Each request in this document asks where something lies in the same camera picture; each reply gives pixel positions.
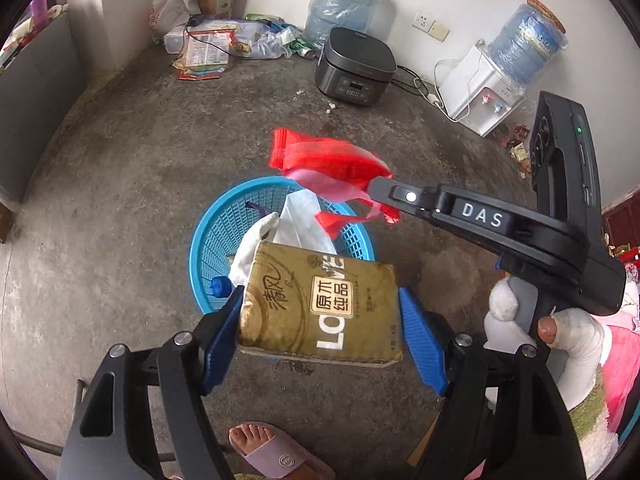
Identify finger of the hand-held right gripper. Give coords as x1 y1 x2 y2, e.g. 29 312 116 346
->
367 175 532 261

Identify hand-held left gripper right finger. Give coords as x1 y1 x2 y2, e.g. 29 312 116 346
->
397 286 598 480

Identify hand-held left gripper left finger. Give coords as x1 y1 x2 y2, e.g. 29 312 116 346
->
57 285 247 480

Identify clear blue-label plastic bottle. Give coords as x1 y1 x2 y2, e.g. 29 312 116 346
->
207 276 234 299

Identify gold tissue pack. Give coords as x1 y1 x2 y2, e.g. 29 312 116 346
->
236 241 403 368

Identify red plastic bag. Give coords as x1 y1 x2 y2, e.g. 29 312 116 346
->
268 127 401 238

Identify blue plastic mesh basket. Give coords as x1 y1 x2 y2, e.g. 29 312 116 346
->
189 176 377 313

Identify person's right hand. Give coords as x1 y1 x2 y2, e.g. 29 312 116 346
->
482 277 610 405

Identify red wooden cabinet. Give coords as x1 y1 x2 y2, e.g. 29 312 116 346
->
602 200 640 256

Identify scattered snack wrappers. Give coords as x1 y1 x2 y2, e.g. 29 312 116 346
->
492 122 533 178

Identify person's foot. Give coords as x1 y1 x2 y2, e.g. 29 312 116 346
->
229 422 301 466

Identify white water dispenser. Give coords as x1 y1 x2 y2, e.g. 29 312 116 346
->
442 42 527 138

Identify pink slipper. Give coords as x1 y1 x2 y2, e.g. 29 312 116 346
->
229 422 337 480

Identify green shaggy rug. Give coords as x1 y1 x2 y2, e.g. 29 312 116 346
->
572 390 607 436

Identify dark grey rice cooker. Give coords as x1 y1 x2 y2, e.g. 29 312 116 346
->
314 27 398 107

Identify blue jug on dispenser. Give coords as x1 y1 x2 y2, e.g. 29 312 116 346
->
487 0 568 86

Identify white fluffy blanket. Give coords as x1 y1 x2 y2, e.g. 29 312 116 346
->
575 425 623 467

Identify plastic-wrapped water jug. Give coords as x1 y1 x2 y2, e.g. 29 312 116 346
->
303 0 385 48

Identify pile of clear plastic packaging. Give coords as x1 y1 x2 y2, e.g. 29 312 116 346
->
235 12 318 61

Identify grey cabinet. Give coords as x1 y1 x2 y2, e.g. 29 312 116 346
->
0 10 83 206

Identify clear plastic box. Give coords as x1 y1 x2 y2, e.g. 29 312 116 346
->
164 30 189 55

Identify white red-print plastic bag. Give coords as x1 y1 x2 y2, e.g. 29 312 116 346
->
148 0 201 41

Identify white power cable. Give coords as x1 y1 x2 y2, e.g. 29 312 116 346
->
422 57 482 123

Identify black power cable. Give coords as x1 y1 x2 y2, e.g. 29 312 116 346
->
395 67 436 98

